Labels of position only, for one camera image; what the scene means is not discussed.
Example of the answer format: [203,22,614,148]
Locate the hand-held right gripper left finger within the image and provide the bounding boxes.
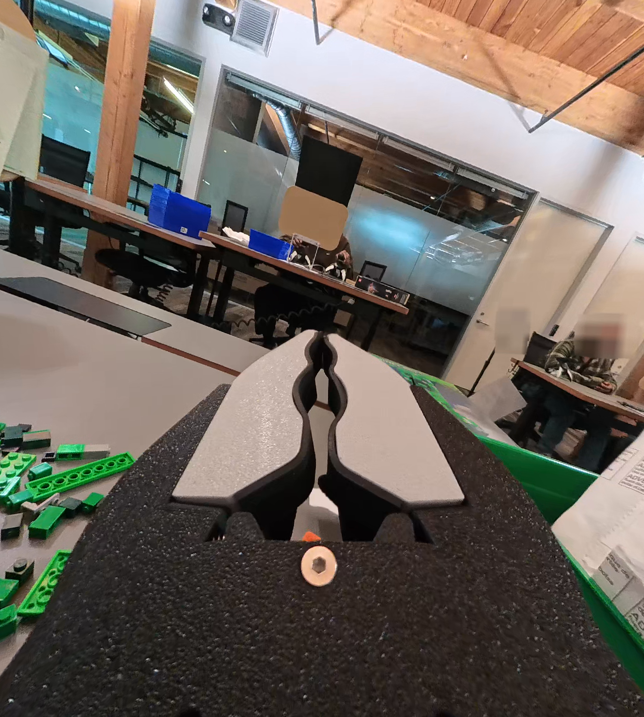
[171,329,323,541]

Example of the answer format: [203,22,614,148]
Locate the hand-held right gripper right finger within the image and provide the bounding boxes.
[318,333,465,543]

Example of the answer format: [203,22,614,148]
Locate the grey desk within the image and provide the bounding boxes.
[0,235,323,701]

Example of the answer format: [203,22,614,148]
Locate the green cardboard toy box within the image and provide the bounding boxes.
[375,354,527,449]

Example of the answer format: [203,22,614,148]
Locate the wooden edged work table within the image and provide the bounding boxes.
[513,358,644,435]
[11,178,213,320]
[199,231,411,351]

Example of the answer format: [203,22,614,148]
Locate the dark toy box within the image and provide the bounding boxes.
[354,276,411,306]

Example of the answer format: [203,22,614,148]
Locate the green plastic bin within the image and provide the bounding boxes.
[476,434,644,717]

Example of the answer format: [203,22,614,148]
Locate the long green plate with holes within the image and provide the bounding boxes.
[24,452,136,502]

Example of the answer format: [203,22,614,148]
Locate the blue plastic bin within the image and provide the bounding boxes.
[248,229,295,261]

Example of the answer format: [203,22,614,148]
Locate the black office chair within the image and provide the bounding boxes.
[95,246,188,303]
[39,136,91,188]

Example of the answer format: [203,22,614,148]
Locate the frosted glass door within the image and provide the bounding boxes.
[445,199,614,393]

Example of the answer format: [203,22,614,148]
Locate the white printed paper bags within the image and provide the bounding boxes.
[551,427,644,673]

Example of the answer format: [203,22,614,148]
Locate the stack of blue bins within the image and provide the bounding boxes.
[148,184,212,233]

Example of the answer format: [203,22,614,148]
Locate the long narrow green plate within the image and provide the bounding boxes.
[16,549,72,618]

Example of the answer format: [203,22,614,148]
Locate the building instruction booklet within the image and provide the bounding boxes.
[0,0,50,181]

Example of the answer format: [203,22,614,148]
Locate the black desk cable cover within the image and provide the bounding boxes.
[0,276,173,341]

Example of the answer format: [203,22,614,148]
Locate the wooden post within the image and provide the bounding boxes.
[82,0,157,286]

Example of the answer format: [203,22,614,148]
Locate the wall air vent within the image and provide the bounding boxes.
[231,0,279,56]

